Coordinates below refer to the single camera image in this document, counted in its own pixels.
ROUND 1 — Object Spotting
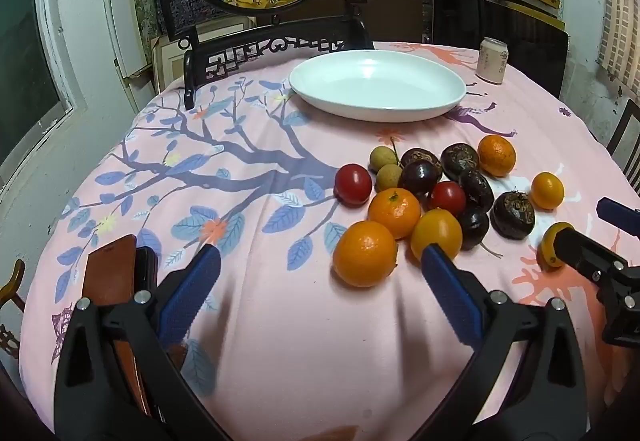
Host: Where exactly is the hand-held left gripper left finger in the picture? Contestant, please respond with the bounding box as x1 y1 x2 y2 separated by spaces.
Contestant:
52 245 231 441

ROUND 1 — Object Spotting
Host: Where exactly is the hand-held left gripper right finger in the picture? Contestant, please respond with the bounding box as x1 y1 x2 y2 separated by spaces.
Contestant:
421 243 588 441

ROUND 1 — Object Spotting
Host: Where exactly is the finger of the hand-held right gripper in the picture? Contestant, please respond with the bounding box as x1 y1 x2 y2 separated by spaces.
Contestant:
596 197 640 238
554 226 632 287

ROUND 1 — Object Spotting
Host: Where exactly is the small orange kumquat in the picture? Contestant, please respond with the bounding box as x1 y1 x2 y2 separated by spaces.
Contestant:
537 221 576 269
530 172 566 211

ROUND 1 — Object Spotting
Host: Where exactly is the yellow kumquat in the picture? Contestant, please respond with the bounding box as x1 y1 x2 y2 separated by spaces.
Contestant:
410 208 463 262

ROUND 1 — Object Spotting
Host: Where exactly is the orange mandarin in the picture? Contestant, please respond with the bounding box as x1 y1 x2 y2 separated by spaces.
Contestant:
332 220 399 288
368 188 422 240
477 134 516 178

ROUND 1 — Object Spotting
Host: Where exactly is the red cherry tomato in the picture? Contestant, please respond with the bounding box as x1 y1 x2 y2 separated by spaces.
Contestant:
428 181 467 218
334 164 373 208

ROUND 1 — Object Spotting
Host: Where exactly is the smooth dark purple plum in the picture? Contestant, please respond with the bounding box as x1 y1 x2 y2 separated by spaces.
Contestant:
398 160 442 197

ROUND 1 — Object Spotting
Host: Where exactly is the tan longan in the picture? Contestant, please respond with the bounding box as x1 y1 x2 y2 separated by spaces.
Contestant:
375 164 404 192
369 146 396 172

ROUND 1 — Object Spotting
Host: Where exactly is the dark passion fruit top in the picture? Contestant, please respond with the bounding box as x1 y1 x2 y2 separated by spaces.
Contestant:
440 143 481 182

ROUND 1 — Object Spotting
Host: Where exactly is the dark passion fruit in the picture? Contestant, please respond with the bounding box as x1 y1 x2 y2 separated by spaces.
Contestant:
440 143 481 182
401 148 443 172

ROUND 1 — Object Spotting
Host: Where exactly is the white oval plate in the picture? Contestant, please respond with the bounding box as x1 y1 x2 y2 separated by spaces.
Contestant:
288 50 467 123

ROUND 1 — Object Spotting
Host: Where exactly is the dark slatted wooden chair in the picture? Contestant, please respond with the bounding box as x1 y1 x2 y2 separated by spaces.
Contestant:
606 98 640 192

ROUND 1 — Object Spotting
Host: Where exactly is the brown leather case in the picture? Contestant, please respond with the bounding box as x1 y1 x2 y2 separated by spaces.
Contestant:
81 234 188 417

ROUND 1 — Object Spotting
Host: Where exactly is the brown wooden chair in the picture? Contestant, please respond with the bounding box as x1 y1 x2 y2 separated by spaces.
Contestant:
0 258 27 362

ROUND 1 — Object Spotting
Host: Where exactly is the pale pink drink can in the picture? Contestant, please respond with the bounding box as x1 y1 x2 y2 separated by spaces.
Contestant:
475 37 510 84

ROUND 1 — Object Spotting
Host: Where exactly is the black flat panel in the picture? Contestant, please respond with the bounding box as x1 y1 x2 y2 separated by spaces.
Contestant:
432 0 570 97

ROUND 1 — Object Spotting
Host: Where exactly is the dark carved wooden chair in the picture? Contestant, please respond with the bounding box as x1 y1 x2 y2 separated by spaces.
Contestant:
182 18 375 110

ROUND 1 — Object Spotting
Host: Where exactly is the glass window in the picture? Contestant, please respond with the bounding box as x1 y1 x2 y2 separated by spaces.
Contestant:
0 0 76 182

